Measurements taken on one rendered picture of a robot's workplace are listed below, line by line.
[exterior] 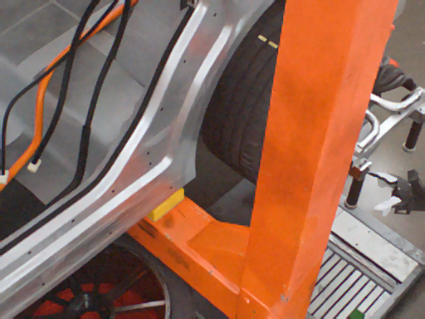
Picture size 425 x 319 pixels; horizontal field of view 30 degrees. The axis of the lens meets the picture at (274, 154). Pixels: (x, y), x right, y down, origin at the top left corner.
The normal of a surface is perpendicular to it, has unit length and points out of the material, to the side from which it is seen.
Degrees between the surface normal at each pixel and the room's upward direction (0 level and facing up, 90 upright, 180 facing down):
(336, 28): 90
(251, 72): 45
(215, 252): 90
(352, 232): 0
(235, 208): 0
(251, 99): 56
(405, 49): 0
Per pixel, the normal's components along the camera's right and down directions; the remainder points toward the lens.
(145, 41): -0.47, 0.10
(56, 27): 0.05, -0.59
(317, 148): -0.64, 0.53
